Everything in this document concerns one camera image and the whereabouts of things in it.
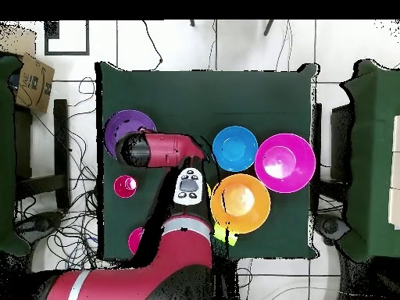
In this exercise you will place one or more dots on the large orange plastic bowl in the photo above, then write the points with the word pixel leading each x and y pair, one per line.
pixel 247 218

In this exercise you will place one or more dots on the green plastic cup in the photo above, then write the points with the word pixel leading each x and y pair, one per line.
pixel 225 236

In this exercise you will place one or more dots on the purple plastic bowl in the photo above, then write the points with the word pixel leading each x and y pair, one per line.
pixel 120 123

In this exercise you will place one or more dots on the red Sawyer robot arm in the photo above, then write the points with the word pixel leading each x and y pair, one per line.
pixel 168 150

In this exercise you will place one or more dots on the black computer tower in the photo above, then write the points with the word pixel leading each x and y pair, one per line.
pixel 342 140

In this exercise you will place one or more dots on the blue plastic bowl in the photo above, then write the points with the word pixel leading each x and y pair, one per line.
pixel 235 148

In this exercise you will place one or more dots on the dark green tablecloth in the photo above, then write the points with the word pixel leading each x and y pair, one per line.
pixel 203 93

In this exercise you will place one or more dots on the red plastic cup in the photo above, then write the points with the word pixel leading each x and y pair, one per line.
pixel 122 189

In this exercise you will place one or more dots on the large pink plastic bowl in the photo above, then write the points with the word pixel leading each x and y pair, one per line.
pixel 285 162

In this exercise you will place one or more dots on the small red plastic bowl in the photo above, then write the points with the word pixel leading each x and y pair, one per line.
pixel 135 240

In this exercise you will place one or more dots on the green cloth covered side table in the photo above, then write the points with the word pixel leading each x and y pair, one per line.
pixel 375 156
pixel 6 156

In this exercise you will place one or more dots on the printed cardboard box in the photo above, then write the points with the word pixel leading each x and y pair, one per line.
pixel 34 84

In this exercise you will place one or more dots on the plain cardboard box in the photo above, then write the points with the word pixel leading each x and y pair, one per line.
pixel 18 40

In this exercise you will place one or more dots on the dark wooden stool frame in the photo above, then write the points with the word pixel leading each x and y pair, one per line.
pixel 61 140
pixel 317 140

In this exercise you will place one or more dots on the black square frame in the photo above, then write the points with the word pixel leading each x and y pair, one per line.
pixel 45 47

